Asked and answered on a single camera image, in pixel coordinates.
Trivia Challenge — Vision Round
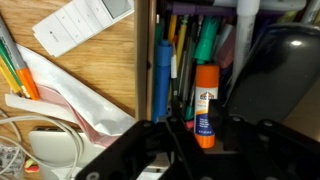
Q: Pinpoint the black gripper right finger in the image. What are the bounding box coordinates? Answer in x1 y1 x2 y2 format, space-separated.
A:
207 99 320 180

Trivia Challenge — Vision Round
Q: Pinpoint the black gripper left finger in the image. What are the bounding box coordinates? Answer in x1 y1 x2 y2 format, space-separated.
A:
75 95 209 180

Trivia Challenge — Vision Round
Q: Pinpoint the brown cardboard box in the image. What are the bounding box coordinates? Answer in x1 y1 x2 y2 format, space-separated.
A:
134 0 320 158

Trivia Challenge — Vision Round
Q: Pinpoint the pink eraser block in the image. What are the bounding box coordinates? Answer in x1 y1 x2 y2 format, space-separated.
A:
215 29 236 70

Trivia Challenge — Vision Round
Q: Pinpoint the green pencil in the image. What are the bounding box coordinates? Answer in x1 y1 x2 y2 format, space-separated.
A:
0 39 31 98

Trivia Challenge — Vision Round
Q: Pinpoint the blue marker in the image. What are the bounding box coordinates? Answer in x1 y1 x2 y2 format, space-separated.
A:
151 39 174 125

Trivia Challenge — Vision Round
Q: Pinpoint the black stapler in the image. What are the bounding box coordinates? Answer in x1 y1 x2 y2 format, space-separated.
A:
225 22 320 125

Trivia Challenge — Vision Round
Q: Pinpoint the orange capped glue stick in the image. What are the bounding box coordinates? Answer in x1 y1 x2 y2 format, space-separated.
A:
193 63 221 150

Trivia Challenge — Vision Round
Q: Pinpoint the white plastic bag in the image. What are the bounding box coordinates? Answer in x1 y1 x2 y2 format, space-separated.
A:
4 44 137 148

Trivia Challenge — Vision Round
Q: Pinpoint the white rounded device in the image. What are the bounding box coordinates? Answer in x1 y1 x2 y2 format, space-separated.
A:
27 127 106 180

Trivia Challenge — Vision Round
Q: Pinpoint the white slim pen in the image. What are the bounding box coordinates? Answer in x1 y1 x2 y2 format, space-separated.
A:
170 43 178 80

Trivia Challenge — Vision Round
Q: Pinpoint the small pink orange clip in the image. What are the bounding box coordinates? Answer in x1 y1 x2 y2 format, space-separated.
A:
23 157 40 174

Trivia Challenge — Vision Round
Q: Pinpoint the light gray thick marker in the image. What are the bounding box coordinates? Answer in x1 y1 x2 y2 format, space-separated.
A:
229 0 262 96

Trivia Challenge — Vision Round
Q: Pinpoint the green marker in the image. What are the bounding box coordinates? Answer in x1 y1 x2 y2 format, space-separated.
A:
192 16 222 65

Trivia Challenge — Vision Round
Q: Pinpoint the white paper card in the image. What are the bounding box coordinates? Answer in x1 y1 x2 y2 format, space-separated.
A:
31 0 136 58

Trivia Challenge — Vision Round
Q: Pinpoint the gray capped marker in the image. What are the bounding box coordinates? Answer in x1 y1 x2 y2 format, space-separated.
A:
259 0 308 12

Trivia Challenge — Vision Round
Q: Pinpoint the gray marker orange cap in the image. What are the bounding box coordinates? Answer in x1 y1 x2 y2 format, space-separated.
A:
0 15 41 101

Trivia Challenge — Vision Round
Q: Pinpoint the purple marker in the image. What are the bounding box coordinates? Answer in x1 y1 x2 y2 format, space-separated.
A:
165 1 238 18

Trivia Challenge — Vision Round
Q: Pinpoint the white cable tangle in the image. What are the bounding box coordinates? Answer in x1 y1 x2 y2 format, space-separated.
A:
0 109 85 180

